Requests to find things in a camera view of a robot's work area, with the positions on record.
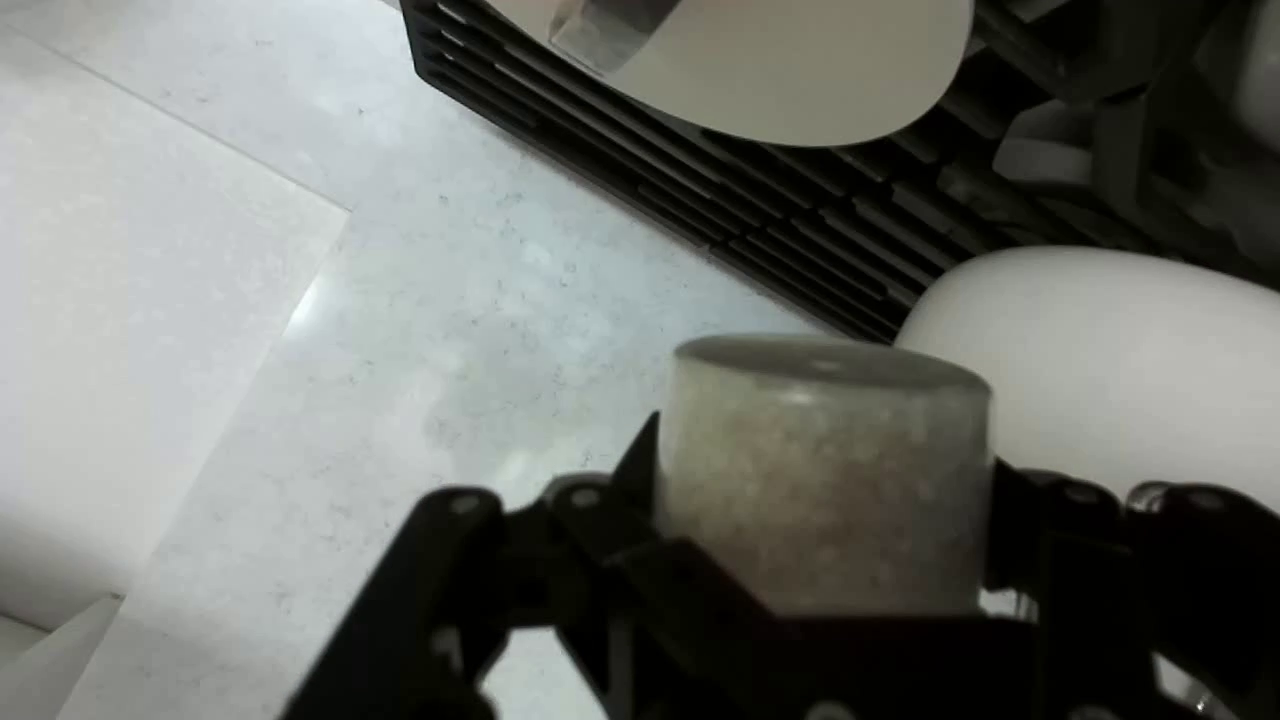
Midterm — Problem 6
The black gas stove top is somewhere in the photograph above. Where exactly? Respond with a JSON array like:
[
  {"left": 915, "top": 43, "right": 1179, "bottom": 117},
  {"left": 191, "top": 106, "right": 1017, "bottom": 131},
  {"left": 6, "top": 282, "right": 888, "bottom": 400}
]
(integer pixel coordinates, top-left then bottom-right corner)
[{"left": 397, "top": 0, "right": 1275, "bottom": 339}]

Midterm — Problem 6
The white saucepan with steel handle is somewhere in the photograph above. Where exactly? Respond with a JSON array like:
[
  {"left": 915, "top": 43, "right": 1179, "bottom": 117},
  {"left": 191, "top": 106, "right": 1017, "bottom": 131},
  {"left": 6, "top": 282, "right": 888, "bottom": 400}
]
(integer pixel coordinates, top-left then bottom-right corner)
[{"left": 898, "top": 249, "right": 1280, "bottom": 506}]

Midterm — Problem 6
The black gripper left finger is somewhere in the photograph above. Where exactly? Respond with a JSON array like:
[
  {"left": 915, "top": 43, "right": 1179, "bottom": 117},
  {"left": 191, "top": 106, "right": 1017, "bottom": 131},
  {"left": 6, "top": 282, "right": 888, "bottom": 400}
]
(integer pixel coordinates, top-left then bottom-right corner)
[{"left": 275, "top": 411, "right": 753, "bottom": 720}]

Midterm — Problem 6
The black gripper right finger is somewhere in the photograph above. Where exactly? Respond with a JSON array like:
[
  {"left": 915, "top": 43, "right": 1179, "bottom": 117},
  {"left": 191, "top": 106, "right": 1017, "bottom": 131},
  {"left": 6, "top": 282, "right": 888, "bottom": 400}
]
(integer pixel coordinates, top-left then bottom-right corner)
[{"left": 985, "top": 462, "right": 1280, "bottom": 720}]

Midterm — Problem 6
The translucent plastic cup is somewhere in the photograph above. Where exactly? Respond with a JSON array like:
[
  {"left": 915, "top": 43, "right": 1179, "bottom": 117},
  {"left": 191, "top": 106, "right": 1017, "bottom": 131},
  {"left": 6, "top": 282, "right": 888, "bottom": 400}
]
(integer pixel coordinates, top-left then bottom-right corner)
[{"left": 658, "top": 337, "right": 994, "bottom": 614}]

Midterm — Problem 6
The white pan lid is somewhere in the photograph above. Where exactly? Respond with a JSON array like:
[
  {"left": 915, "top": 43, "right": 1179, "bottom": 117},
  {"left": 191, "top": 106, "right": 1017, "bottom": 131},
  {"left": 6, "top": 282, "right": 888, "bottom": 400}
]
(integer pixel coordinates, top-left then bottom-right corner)
[{"left": 488, "top": 0, "right": 975, "bottom": 148}]

